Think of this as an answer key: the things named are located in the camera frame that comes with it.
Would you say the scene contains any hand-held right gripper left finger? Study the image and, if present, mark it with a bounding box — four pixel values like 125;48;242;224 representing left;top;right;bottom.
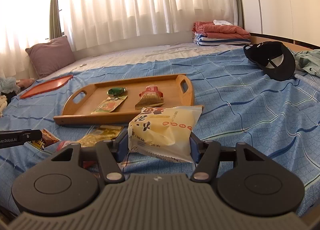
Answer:
50;130;129;184

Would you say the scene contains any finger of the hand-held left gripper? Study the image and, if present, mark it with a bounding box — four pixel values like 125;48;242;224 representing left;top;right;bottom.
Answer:
19;129;42;144

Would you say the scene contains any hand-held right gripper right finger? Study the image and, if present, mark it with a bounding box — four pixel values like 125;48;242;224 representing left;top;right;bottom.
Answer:
189;132;269;183

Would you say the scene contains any brown snack packet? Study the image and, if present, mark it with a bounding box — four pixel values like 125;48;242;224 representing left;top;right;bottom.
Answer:
32;128;61;151

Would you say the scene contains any olive gold snack packet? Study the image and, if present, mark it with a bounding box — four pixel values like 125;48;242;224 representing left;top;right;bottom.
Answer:
76;125;125;149

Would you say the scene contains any yellow and white bread packet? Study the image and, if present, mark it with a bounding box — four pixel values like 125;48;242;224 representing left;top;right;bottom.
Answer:
127;105;205;164

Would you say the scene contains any gold packet with orange picture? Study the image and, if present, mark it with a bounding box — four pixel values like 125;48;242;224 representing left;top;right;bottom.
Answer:
91;94;128;114

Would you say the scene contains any gold triangular snack packet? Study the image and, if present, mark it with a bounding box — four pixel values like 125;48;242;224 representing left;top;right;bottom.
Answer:
135;94;164;111

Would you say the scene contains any wooden tray with handles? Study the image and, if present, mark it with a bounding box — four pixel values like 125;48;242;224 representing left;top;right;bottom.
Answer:
53;73;195;127

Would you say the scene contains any green snack packet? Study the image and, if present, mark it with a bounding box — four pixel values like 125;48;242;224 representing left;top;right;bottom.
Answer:
107;87;127;96

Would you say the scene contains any red and white peanut packet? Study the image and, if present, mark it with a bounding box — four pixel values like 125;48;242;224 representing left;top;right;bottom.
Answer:
139;84;164;99

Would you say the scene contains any beige knitted item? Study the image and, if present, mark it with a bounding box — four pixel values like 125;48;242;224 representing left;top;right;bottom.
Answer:
0;95;8;117

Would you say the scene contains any pink soft item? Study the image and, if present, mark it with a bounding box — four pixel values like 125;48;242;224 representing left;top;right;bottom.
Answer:
15;78;34;89

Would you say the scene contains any red oval tray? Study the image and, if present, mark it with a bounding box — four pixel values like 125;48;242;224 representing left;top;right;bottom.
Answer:
20;74;74;99

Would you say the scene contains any light blue cloth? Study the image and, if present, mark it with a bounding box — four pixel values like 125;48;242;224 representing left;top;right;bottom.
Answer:
0;77;17;94

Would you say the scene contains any purple pillow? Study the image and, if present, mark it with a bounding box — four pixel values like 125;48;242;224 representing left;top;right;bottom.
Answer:
25;36;76;79

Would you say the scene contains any white quilted bed cover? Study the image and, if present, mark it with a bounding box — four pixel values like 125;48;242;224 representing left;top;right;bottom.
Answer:
57;42;250;76

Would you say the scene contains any folded blue striped cloth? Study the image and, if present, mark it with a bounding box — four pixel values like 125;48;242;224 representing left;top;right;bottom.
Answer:
192;33;250;46

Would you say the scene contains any black cap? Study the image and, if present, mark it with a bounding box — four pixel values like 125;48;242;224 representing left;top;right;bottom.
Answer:
243;41;296;81

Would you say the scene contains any folded clothes stack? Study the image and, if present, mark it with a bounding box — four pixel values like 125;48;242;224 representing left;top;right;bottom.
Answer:
192;21;251;39

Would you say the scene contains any light green shirt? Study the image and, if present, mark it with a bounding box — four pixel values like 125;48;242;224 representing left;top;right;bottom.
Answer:
294;49;320;78

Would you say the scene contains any white sheer curtain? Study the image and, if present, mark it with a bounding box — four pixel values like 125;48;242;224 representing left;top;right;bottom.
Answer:
0;0;240;57

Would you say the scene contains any white wardrobe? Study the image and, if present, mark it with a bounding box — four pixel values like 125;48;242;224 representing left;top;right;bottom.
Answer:
236;0;320;46

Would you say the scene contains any wooden bed frame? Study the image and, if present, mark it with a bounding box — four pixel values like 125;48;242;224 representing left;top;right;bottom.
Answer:
250;32;320;51

